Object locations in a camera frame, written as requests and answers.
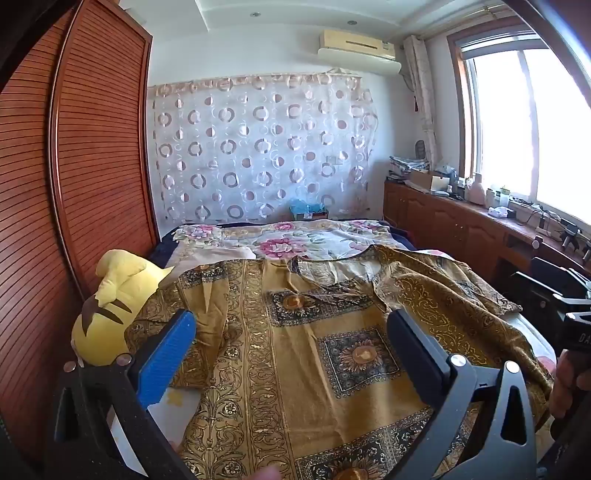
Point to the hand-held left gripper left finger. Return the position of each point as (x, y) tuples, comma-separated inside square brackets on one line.
[(166, 355)]

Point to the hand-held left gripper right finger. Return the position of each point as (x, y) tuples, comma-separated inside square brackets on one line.
[(415, 355)]

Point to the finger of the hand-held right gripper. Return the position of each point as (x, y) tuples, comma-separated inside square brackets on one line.
[(545, 288)]

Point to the golden patterned garment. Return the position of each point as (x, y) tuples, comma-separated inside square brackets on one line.
[(300, 350)]

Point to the person's right hand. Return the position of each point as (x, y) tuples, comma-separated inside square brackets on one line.
[(562, 387)]

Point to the yellow plush toy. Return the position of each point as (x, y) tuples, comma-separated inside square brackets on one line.
[(111, 295)]

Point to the long wooden cabinet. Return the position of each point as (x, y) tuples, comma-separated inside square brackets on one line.
[(452, 226)]

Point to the dark blue bed sheet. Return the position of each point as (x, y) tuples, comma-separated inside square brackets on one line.
[(164, 242)]

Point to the pink plastic jug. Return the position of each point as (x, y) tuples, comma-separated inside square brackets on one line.
[(475, 189)]

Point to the cardboard box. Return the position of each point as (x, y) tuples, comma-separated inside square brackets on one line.
[(427, 181)]

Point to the wooden-framed window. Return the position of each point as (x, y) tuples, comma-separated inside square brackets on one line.
[(531, 124)]

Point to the floral bed blanket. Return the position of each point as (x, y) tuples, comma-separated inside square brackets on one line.
[(286, 240)]

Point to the blue bag in box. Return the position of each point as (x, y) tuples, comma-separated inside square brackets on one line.
[(308, 210)]

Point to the stack of folded fabrics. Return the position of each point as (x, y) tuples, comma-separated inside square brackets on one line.
[(408, 165)]

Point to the wooden slatted wardrobe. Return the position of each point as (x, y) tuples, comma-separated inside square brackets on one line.
[(69, 194)]

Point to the sheer circle-patterned curtain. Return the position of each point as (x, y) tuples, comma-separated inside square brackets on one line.
[(258, 147)]

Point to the bundled pale window curtain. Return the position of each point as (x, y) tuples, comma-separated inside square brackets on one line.
[(422, 92)]

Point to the wall air conditioner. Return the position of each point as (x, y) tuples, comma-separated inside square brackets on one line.
[(355, 48)]

